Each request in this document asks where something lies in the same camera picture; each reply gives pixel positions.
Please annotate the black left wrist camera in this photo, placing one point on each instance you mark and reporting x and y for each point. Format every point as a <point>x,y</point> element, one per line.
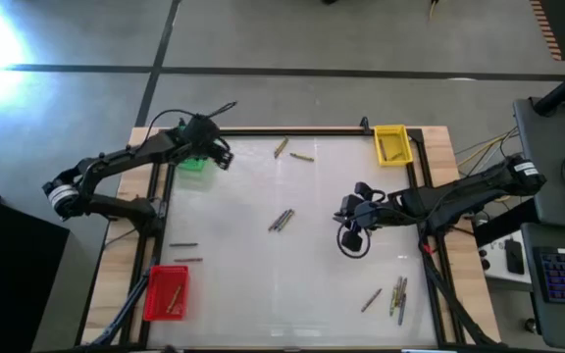
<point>200,128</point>

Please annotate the dark crayon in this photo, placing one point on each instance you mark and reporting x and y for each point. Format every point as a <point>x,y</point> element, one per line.
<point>183,244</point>

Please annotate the yellow orange crayon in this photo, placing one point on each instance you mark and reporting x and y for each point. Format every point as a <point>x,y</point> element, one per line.
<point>174,299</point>

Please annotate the blue crayon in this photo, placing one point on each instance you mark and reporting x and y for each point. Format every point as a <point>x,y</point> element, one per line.
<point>402,311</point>

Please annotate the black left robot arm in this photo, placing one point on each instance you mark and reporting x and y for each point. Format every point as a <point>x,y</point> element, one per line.
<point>125,157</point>

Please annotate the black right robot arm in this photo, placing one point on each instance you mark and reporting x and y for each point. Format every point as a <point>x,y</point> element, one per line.
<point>459,196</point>

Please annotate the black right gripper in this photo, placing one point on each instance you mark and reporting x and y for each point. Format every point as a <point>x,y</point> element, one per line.
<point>371,216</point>

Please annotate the olive crayon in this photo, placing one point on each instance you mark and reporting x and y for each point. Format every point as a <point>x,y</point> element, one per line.
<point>396,156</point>

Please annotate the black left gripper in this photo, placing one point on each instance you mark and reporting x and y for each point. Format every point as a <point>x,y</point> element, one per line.
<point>214,142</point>

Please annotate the green plastic basket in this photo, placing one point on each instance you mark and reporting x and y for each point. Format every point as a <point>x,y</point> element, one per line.
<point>191,164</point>

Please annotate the black frame clamp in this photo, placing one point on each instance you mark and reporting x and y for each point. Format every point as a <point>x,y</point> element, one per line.
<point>364,123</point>

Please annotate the thick black pole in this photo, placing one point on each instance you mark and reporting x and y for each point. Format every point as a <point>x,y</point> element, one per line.
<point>564,88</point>

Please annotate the black handheld device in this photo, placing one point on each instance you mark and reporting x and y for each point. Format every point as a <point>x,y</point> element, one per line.
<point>514,257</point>

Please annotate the red plastic basket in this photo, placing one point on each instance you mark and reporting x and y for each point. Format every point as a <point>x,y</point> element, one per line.
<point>157,294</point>

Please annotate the black cabinet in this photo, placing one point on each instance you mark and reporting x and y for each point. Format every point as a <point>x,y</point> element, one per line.
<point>8,274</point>

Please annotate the light wooden table board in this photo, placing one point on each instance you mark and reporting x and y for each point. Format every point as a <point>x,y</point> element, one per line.
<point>106,294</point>

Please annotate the white control box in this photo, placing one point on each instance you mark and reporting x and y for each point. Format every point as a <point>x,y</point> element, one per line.
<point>493,260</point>

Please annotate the black support strut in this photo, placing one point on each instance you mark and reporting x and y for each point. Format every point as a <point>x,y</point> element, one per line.
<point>454,304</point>
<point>120,309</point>

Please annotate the dark grey desk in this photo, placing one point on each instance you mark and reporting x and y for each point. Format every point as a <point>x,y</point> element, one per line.
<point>542,147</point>

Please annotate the black aluminium table frame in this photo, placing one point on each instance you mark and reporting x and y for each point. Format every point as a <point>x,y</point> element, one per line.
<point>312,131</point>

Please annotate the yellow plastic basket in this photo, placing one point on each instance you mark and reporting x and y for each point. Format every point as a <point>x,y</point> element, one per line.
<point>395,139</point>

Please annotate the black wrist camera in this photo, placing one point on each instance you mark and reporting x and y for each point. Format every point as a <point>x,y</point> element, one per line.
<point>350,206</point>
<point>200,128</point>

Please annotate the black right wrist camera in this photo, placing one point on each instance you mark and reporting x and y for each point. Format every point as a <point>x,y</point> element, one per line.
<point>350,206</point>

